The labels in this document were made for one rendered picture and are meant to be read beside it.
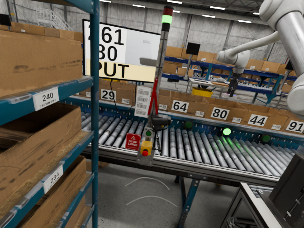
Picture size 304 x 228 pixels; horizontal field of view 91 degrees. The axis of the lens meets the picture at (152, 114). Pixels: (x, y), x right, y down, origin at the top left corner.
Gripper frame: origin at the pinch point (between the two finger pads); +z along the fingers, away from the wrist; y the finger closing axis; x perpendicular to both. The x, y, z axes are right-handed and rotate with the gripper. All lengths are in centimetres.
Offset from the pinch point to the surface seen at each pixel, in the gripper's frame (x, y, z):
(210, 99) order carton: 10.9, 20.7, 14.9
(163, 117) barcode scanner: 65, -73, 8
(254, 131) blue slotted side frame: -29.4, -14.1, 31.5
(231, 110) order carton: -3.5, -8.2, 14.9
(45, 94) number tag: 90, -131, -17
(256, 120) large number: -30.3, -8.3, 21.4
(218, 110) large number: 9.3, -8.4, 17.7
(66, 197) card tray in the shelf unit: 94, -124, 20
